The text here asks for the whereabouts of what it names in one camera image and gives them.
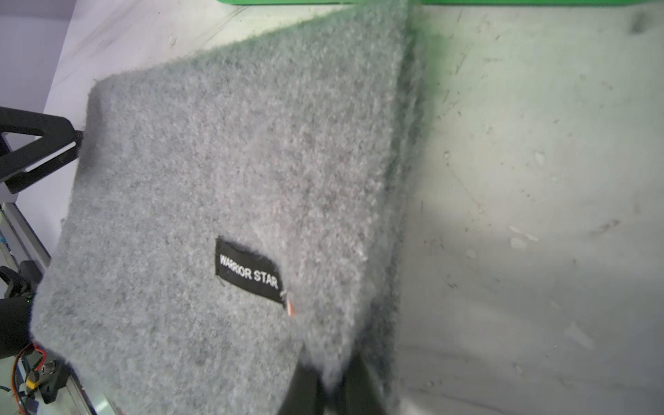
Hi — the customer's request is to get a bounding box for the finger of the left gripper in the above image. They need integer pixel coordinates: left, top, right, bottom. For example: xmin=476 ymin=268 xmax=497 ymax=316
xmin=1 ymin=107 xmax=83 ymax=176
xmin=3 ymin=143 xmax=80 ymax=194

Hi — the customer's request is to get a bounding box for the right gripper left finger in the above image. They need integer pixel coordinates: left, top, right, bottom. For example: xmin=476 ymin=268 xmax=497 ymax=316
xmin=278 ymin=363 xmax=324 ymax=415

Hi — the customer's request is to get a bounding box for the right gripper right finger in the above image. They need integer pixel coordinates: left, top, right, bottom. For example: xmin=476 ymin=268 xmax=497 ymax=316
xmin=342 ymin=354 xmax=386 ymax=415

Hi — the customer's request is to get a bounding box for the grey scarf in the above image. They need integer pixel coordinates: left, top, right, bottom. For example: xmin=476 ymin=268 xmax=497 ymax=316
xmin=30 ymin=1 xmax=425 ymax=414

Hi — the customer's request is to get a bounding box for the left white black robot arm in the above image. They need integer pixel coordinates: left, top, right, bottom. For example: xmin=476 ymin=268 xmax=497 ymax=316
xmin=1 ymin=107 xmax=83 ymax=414

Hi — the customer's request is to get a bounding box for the green plastic basket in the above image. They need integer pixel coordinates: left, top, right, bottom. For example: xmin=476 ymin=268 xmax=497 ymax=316
xmin=218 ymin=0 xmax=654 ymax=7

